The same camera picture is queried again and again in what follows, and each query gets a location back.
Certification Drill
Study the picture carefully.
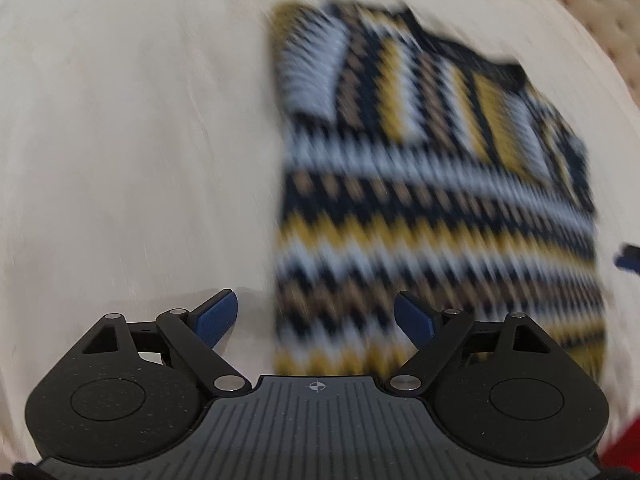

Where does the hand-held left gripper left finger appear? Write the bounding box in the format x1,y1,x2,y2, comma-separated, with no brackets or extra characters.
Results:
79,288,252,394

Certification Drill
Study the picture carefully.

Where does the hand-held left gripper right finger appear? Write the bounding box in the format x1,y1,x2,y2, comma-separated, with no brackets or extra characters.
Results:
388,290,557,393

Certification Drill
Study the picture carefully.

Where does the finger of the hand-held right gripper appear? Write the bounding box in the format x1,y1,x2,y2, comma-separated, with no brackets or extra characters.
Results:
614,243,640,276

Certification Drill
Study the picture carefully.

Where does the zigzag striped knit sweater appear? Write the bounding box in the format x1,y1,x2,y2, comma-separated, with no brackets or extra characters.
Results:
270,1,608,384

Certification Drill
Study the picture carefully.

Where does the red cloth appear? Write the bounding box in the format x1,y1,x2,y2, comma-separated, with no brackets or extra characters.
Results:
598,422,640,472

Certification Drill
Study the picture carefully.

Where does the beige quilted mattress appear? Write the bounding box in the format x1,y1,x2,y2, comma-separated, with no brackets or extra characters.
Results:
517,0,640,126

